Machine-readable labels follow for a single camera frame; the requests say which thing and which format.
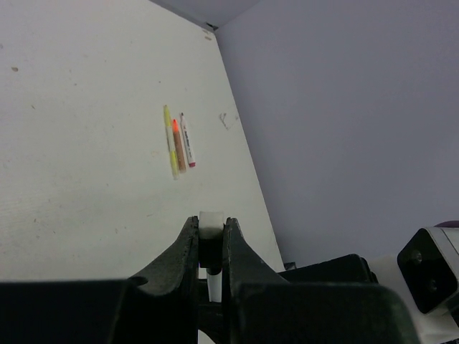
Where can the orange highlighter pen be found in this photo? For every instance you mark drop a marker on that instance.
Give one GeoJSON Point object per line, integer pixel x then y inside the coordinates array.
{"type": "Point", "coordinates": [179, 147]}

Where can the purple white marker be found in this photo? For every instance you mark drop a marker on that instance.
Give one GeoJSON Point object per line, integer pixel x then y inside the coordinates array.
{"type": "Point", "coordinates": [187, 142]}

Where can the yellow highlighter pen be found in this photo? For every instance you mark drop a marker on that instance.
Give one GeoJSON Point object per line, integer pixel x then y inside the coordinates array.
{"type": "Point", "coordinates": [171, 143]}

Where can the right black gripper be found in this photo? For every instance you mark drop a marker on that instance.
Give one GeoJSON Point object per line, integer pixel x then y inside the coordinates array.
{"type": "Point", "coordinates": [349, 269]}

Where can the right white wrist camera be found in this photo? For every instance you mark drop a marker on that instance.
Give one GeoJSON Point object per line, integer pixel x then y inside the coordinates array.
{"type": "Point", "coordinates": [425, 276]}

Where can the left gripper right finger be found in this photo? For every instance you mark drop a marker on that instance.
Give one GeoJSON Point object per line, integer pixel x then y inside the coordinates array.
{"type": "Point", "coordinates": [248, 289]}

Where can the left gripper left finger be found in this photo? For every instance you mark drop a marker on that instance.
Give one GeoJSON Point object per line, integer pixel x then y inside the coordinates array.
{"type": "Point", "coordinates": [163, 301]}

